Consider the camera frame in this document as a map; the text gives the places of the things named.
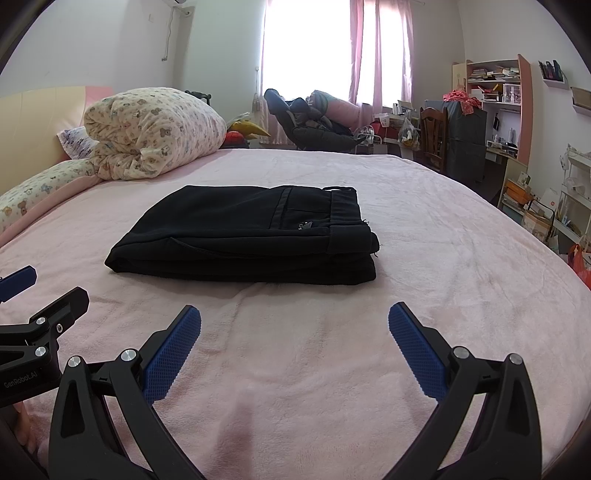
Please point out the orange plastic bag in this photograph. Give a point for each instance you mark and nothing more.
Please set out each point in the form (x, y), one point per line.
(582, 270)

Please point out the pink cushion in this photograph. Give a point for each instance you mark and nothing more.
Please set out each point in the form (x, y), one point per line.
(344, 113)

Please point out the red ball toy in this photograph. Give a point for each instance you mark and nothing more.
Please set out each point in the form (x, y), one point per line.
(235, 138)

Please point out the purple floral pillow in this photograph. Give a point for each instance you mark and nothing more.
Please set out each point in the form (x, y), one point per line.
(76, 143)

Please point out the black cabinet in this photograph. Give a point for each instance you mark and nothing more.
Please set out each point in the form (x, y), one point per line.
(466, 147)

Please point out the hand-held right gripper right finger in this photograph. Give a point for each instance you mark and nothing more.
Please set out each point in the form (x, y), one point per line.
(415, 355)

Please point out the bear print pillow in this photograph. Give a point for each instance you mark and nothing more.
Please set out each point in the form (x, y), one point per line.
(37, 184)

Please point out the pile of grey clothes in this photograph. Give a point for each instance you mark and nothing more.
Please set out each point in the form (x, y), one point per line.
(309, 110)

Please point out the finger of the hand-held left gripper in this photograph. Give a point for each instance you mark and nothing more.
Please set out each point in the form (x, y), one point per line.
(18, 282)
(64, 307)

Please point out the white wall shelf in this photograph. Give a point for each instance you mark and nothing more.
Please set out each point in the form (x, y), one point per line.
(581, 99)
(551, 76)

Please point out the red cloth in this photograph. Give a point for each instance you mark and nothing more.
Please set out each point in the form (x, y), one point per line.
(461, 98)

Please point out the pink curtain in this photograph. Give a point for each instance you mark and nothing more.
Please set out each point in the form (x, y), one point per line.
(358, 46)

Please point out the yellow plush toy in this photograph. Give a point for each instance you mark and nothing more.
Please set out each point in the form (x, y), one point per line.
(249, 128)

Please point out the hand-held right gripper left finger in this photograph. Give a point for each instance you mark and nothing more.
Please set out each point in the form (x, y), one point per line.
(173, 355)

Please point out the rolled bear print comforter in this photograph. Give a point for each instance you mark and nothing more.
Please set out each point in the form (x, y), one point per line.
(152, 129)

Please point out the cluttered side table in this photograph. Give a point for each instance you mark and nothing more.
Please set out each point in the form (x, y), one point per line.
(385, 124)

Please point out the pink bookshelf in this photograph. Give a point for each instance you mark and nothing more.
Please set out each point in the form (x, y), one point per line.
(524, 101)

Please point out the white cardboard box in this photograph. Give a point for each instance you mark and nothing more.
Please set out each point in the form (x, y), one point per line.
(549, 201)

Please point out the black pants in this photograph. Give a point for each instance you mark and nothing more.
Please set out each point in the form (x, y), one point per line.
(231, 240)

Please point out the white air conditioner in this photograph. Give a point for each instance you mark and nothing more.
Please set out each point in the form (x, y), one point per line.
(180, 2)

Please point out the pink fleece blanket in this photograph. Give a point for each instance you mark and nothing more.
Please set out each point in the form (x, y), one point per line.
(300, 392)

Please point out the black recliner chair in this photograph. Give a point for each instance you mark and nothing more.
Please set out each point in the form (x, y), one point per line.
(318, 138)

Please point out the orange cardboard box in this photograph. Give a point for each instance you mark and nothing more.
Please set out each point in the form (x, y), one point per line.
(515, 191)

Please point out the wooden chair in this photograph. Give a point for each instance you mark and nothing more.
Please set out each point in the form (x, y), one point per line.
(434, 138)

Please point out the cream bed headboard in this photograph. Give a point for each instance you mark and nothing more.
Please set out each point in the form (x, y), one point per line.
(37, 115)

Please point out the clear plastic bag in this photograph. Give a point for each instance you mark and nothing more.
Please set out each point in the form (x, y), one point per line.
(408, 134)

